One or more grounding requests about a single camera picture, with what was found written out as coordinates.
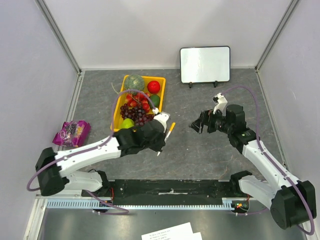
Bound red apple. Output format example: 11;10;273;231
147;80;161;94

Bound purple snack bag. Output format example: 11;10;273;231
52;120;91;148

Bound white paper sheets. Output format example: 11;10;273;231
141;222;203;240

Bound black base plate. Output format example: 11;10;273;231
93;179;247;205

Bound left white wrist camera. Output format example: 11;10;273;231
152;107;170;131

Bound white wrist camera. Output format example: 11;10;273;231
152;107;170;131
212;92;228;114

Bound yellow marker cap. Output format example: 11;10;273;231
169;122;176;132

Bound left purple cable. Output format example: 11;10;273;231
26;88;160;215

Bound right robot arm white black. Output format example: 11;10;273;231
189;104;317;235

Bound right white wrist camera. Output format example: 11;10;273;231
212;92;228;114

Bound dark red grapes bunch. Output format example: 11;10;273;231
120;105;154;127

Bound green pear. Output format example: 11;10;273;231
120;118;136;129

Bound red strawberries bunch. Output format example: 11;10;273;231
124;93;151;112

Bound green netted melon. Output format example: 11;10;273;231
124;74;145;91

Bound green mango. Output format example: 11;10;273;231
149;94;161;108

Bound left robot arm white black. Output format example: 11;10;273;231
35;112;170;197

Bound yellow plastic tray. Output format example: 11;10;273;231
113;75;166;132

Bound white slotted cable duct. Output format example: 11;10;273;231
46;198;235;211

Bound small whiteboard black frame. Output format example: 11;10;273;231
179;45;231;84

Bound white whiteboard marker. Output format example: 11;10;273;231
164;131;171;143

